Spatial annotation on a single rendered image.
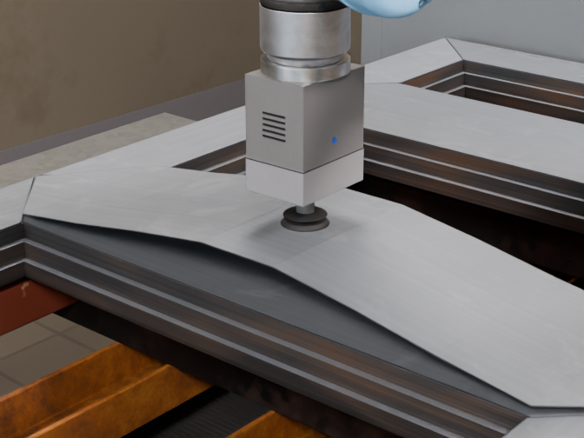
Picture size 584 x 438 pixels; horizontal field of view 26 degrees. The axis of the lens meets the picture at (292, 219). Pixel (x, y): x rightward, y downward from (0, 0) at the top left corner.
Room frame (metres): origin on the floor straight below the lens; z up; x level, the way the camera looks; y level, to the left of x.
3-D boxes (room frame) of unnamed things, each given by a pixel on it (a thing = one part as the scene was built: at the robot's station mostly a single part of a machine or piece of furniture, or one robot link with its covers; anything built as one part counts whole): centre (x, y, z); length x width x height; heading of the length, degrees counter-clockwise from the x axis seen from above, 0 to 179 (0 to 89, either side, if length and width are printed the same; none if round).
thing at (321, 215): (1.02, -0.01, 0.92); 0.04 x 0.04 x 0.02
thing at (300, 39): (1.03, -0.01, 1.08); 0.08 x 0.08 x 0.05
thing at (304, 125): (1.03, 0.00, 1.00); 0.10 x 0.09 x 0.16; 51
